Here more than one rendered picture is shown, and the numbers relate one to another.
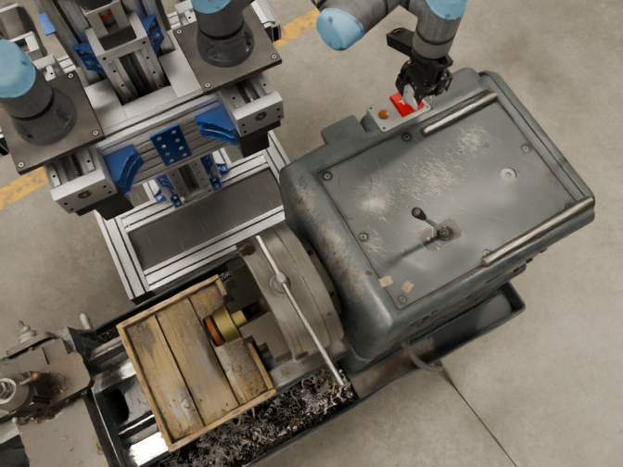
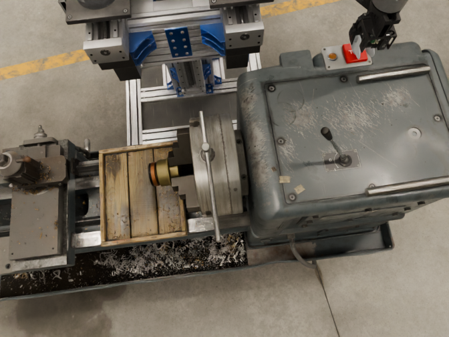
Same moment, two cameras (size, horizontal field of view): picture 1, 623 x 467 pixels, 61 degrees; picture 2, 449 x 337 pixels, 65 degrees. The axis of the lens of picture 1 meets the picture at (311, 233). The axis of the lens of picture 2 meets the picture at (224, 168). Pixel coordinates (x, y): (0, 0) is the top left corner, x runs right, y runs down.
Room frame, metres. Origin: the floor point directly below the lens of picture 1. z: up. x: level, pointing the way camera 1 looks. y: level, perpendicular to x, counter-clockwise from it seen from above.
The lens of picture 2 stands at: (0.00, -0.12, 2.14)
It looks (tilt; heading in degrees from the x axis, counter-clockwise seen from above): 72 degrees down; 26
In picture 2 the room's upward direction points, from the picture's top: 6 degrees counter-clockwise
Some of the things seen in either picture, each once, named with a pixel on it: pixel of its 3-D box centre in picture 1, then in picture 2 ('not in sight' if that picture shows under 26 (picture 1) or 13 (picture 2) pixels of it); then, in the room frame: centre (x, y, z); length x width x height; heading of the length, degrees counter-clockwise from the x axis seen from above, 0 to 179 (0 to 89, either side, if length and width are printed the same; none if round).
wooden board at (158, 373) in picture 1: (196, 359); (141, 192); (0.17, 0.31, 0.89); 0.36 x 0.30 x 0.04; 27
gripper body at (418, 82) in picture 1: (427, 67); (378, 22); (0.68, -0.24, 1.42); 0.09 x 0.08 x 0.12; 28
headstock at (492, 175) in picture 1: (421, 215); (335, 146); (0.50, -0.28, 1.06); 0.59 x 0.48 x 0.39; 117
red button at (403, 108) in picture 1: (406, 102); (354, 53); (0.71, -0.23, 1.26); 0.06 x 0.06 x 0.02; 27
